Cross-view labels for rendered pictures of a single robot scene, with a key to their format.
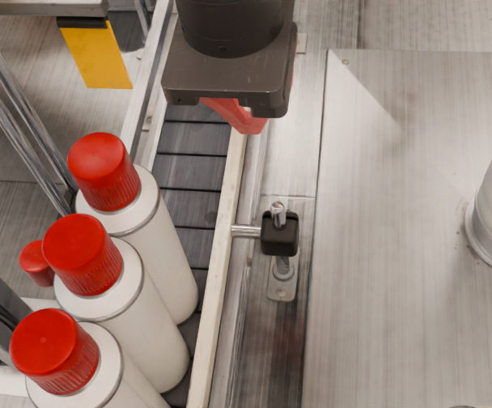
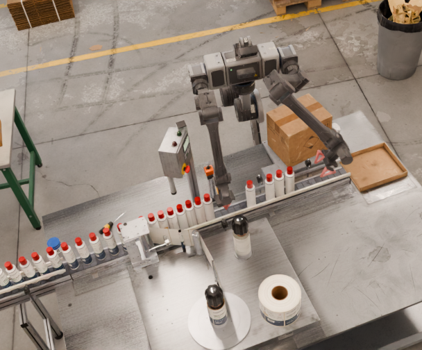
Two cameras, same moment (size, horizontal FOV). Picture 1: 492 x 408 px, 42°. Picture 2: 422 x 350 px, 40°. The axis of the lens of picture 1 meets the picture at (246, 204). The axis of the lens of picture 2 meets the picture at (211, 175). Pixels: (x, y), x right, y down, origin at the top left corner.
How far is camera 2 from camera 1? 2.77 m
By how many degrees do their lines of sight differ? 37
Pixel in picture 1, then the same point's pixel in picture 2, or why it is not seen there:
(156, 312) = (200, 212)
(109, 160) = (206, 196)
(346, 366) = (212, 241)
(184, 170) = (231, 210)
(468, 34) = (289, 238)
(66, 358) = (187, 204)
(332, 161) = not seen: hidden behind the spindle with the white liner
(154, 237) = (206, 207)
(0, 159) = not seen: hidden behind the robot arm
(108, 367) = (190, 209)
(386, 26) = (284, 226)
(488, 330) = (225, 253)
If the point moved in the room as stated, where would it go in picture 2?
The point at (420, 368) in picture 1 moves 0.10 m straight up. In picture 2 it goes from (216, 248) to (214, 237)
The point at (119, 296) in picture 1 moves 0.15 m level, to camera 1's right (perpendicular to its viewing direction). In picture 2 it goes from (196, 206) to (212, 223)
